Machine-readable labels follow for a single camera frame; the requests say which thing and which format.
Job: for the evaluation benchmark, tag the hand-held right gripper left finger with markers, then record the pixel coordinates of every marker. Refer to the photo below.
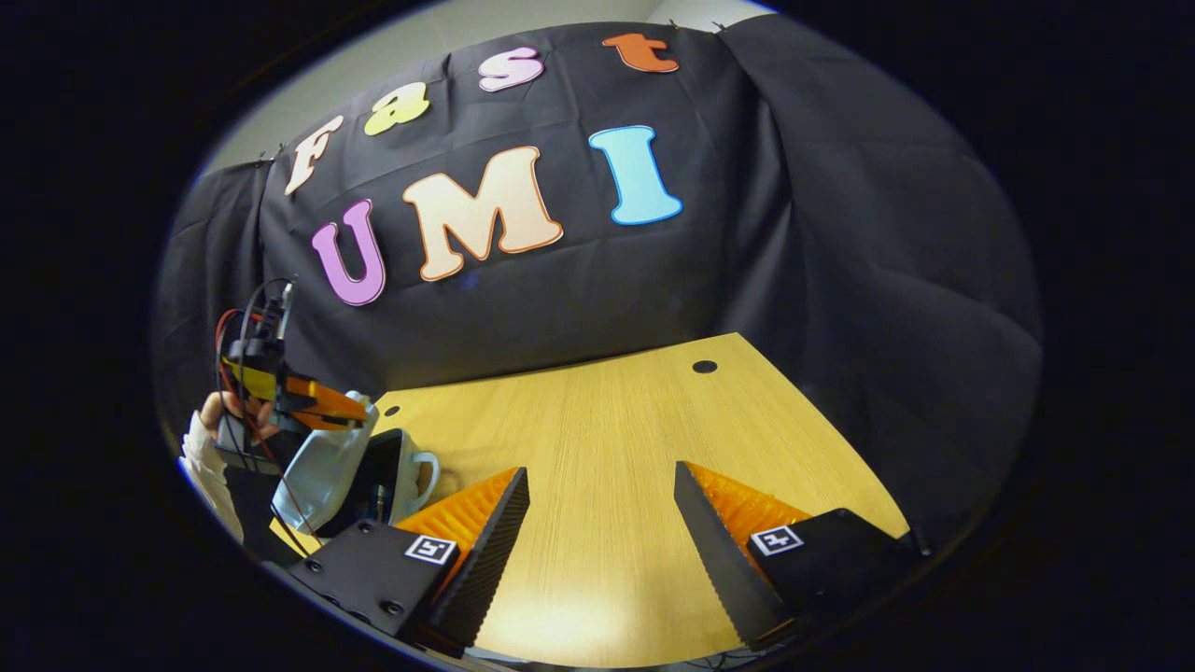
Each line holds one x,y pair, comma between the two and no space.
495,551

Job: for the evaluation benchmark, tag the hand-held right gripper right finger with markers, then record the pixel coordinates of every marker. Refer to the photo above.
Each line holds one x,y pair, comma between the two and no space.
714,551

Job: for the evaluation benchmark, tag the light blue suitcase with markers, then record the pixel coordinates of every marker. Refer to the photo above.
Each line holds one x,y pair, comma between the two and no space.
327,467

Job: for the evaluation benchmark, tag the black backdrop cloth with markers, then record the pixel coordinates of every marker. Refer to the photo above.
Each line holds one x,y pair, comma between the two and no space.
653,280

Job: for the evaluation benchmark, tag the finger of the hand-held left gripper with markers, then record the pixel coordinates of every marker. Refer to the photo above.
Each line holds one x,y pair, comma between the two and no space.
322,422
327,397

